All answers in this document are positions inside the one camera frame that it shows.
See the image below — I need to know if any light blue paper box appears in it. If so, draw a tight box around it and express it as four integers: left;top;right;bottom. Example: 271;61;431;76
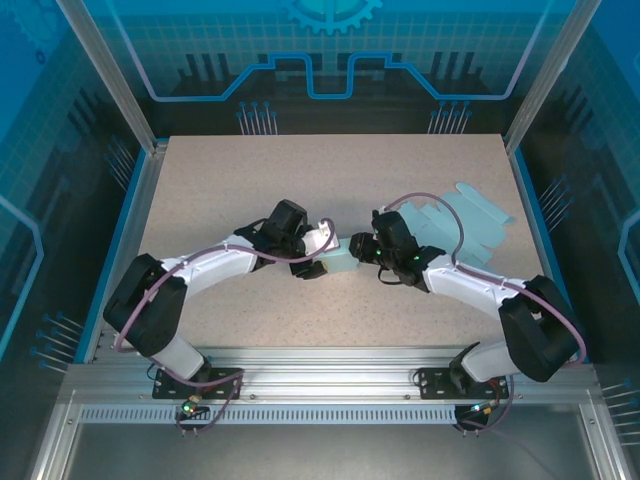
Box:
398;182;517;267
321;247;362;275

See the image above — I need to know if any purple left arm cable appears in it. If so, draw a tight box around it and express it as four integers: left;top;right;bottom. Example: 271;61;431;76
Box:
114;217;337;436

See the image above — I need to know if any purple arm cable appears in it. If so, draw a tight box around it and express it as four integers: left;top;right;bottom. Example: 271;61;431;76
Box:
382;192;587;436
114;217;337;436

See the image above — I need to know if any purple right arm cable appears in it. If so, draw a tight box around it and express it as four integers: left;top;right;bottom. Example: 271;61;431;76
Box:
382;192;587;436

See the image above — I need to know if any wide aluminium frame rail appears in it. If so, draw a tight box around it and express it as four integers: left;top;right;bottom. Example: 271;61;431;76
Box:
59;344;601;407

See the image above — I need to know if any narrow aluminium frame rail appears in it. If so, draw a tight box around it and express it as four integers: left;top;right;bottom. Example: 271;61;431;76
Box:
82;142;169;364

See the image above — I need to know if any slotted aluminium cable duct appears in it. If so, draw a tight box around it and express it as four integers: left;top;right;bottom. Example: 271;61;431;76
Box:
79;405;460;426

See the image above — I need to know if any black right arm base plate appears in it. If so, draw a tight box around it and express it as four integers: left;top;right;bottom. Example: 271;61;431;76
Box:
417;366;516;400

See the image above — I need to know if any cable connector with green light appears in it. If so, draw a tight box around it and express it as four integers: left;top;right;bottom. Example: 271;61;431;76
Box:
180;394;210;417
467;399;503;417

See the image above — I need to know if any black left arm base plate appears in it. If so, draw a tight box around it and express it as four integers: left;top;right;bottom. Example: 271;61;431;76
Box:
152;366;246;401

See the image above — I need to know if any aluminium frame post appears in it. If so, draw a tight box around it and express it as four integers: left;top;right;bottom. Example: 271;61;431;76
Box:
54;0;169;156
502;0;604;154

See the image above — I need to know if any aluminium enclosure frame rail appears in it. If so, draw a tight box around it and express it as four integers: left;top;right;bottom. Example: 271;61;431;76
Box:
29;394;84;480
579;399;634;480

